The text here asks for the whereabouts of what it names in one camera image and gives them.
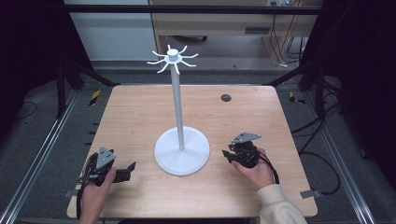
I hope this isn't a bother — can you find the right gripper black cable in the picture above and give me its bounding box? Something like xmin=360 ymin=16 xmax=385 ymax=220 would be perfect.
xmin=257 ymin=150 xmax=280 ymax=185

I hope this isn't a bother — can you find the white cabinet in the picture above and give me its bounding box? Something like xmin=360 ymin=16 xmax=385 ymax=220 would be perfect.
xmin=64 ymin=0 xmax=159 ymax=62

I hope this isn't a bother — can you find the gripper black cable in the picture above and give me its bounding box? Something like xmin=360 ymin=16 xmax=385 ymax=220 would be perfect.
xmin=75 ymin=178 xmax=92 ymax=220
xmin=257 ymin=150 xmax=280 ymax=185

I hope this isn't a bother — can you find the black metal frame stand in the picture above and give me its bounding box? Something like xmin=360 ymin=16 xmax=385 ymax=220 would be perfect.
xmin=263 ymin=60 xmax=327 ymax=121
xmin=55 ymin=57 xmax=121 ymax=119

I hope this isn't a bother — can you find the bundle of desk cables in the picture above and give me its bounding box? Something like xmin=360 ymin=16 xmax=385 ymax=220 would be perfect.
xmin=268 ymin=1 xmax=309 ymax=68

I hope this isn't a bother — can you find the thin black floor cable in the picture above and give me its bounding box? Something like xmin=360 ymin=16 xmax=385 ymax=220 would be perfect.
xmin=14 ymin=101 xmax=38 ymax=121

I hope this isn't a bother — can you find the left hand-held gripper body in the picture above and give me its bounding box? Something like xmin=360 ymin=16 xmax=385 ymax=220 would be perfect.
xmin=81 ymin=146 xmax=132 ymax=188

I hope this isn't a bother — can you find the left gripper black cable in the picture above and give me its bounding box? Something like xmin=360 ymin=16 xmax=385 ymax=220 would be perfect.
xmin=75 ymin=178 xmax=92 ymax=220

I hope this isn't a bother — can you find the yellow black striped tape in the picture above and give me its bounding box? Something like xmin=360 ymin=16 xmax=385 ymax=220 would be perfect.
xmin=89 ymin=89 xmax=103 ymax=107
xmin=288 ymin=91 xmax=306 ymax=105

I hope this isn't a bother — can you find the person's right hand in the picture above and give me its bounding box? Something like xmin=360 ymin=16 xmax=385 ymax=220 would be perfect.
xmin=231 ymin=147 xmax=276 ymax=192

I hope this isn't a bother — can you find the black horizontal frame bar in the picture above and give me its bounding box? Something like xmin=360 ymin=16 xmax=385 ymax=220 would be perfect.
xmin=64 ymin=4 xmax=323 ymax=16

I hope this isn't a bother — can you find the black curtain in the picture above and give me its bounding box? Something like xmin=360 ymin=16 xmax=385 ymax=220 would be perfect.
xmin=299 ymin=0 xmax=396 ymax=190
xmin=0 ymin=0 xmax=93 ymax=147

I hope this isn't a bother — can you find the person's left hand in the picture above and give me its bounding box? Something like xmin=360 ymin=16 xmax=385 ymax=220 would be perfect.
xmin=79 ymin=166 xmax=117 ymax=208

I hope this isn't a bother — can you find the aluminium floor rail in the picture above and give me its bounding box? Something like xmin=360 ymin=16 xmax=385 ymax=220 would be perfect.
xmin=0 ymin=89 xmax=79 ymax=224
xmin=302 ymin=90 xmax=378 ymax=224

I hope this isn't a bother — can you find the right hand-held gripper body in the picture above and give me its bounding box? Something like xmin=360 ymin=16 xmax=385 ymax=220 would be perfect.
xmin=228 ymin=132 xmax=262 ymax=170

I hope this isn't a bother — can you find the white hook stand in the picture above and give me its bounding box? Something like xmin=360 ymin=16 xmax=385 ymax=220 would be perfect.
xmin=146 ymin=44 xmax=211 ymax=177

